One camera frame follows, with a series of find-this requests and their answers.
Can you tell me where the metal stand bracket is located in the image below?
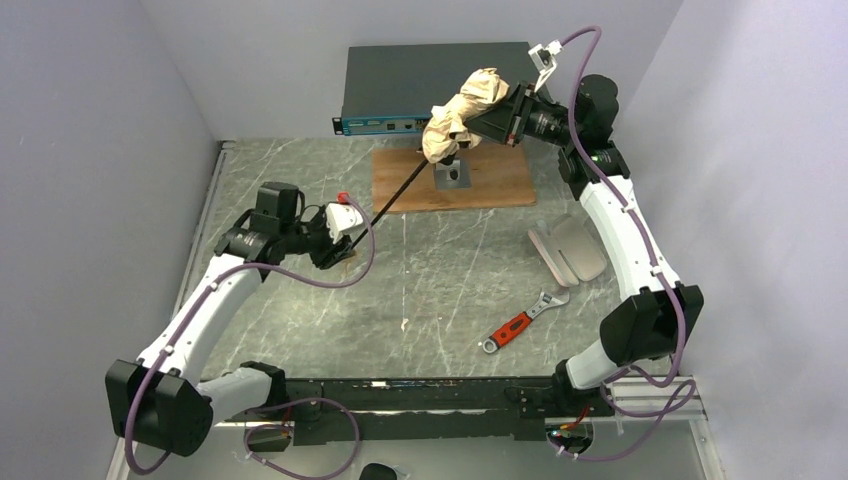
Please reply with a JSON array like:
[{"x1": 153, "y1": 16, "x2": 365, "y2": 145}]
[{"x1": 433, "y1": 155, "x2": 471, "y2": 190}]

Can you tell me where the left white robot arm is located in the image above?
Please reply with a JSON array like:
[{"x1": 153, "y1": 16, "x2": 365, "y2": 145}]
[{"x1": 105, "y1": 182, "x2": 369, "y2": 457}]

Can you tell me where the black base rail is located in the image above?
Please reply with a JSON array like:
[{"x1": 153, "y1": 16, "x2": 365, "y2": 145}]
[{"x1": 230, "y1": 376, "x2": 613, "y2": 446}]

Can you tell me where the purple cable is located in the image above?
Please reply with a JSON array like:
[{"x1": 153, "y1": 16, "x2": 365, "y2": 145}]
[
  {"x1": 546, "y1": 25, "x2": 697, "y2": 463},
  {"x1": 123, "y1": 198, "x2": 376, "y2": 480}
]

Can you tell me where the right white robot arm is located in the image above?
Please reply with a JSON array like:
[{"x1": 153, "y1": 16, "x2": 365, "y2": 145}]
[{"x1": 465, "y1": 74, "x2": 704, "y2": 394}]

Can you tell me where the wooden base board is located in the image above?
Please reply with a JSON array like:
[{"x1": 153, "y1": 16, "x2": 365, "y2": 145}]
[{"x1": 372, "y1": 143, "x2": 537, "y2": 213}]

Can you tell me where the aluminium frame rail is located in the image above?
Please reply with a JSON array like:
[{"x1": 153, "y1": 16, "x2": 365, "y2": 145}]
[{"x1": 105, "y1": 139, "x2": 237, "y2": 479}]

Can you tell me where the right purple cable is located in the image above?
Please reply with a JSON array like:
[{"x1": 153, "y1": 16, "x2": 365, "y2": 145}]
[{"x1": 546, "y1": 25, "x2": 697, "y2": 463}]

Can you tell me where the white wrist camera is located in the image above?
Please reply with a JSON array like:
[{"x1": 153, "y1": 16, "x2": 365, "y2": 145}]
[
  {"x1": 528, "y1": 40, "x2": 563, "y2": 92},
  {"x1": 325, "y1": 192, "x2": 365, "y2": 244}
]

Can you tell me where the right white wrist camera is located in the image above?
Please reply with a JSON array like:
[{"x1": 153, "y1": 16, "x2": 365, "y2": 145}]
[{"x1": 528, "y1": 40, "x2": 563, "y2": 92}]

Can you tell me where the beige black folding umbrella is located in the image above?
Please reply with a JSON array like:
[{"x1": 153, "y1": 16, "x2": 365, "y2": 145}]
[{"x1": 370, "y1": 67, "x2": 509, "y2": 228}]

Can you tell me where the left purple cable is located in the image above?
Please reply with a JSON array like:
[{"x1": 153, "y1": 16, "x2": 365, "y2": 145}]
[{"x1": 123, "y1": 198, "x2": 376, "y2": 480}]

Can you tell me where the red handled adjustable wrench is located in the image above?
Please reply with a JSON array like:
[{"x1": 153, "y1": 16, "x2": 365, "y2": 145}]
[{"x1": 480, "y1": 287, "x2": 570, "y2": 354}]

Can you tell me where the grey network switch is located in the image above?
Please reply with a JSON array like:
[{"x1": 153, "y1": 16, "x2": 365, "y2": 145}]
[{"x1": 332, "y1": 42, "x2": 538, "y2": 136}]

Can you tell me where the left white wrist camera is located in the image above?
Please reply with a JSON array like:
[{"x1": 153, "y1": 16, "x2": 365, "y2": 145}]
[{"x1": 325, "y1": 192, "x2": 365, "y2": 244}]

